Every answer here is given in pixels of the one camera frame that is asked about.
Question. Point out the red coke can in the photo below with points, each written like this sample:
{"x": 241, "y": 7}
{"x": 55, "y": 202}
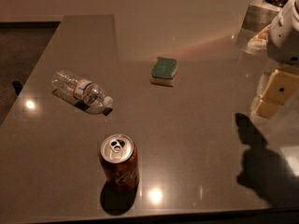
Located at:
{"x": 118, "y": 157}

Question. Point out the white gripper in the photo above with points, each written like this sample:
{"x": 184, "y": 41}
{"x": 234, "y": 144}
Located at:
{"x": 285, "y": 39}

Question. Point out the black object at table edge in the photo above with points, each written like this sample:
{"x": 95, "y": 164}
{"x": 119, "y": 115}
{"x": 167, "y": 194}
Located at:
{"x": 17, "y": 87}

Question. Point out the clear plastic water bottle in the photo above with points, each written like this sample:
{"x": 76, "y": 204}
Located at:
{"x": 80, "y": 92}

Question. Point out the metal container with dark contents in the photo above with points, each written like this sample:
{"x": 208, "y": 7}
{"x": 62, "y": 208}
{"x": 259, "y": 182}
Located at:
{"x": 260, "y": 13}

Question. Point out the green yellow sponge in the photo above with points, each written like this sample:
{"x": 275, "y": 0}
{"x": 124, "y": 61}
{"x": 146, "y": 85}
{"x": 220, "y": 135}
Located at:
{"x": 164, "y": 72}

